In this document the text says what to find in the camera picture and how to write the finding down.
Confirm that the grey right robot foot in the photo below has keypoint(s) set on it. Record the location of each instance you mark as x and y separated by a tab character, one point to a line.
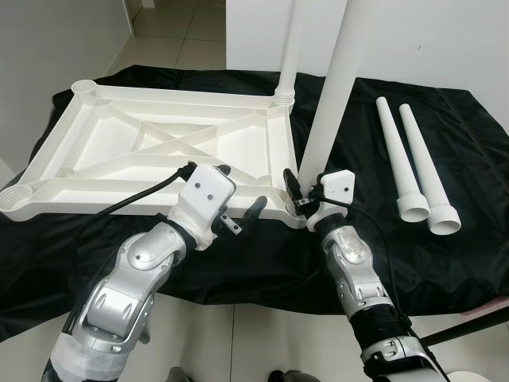
289	376

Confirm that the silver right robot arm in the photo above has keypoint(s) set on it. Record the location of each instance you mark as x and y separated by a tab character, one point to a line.
354	263

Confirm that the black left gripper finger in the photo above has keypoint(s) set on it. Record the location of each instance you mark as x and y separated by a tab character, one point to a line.
254	211
220	169

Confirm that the grey left robot foot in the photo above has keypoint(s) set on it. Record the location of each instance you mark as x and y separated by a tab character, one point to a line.
179	375

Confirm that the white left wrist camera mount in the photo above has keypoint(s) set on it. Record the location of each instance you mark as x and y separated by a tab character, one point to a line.
205	187

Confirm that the pink table corner piece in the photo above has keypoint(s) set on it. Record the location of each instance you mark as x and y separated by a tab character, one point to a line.
489	309

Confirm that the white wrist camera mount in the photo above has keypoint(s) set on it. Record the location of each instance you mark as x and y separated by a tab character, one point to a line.
205	187
338	185

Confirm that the black cloth table cover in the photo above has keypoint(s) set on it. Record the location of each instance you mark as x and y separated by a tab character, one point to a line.
445	270

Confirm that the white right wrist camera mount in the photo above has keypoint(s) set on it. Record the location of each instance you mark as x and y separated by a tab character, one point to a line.
338	185

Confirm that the white plastic children table top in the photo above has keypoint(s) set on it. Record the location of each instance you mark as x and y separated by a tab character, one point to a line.
119	159

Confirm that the grey robot foot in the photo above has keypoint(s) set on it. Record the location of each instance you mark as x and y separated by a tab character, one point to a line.
289	376
179	375

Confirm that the black metal work table leg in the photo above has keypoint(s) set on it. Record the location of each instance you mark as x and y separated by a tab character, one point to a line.
465	326

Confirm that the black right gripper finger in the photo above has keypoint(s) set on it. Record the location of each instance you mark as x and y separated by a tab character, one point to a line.
293	185

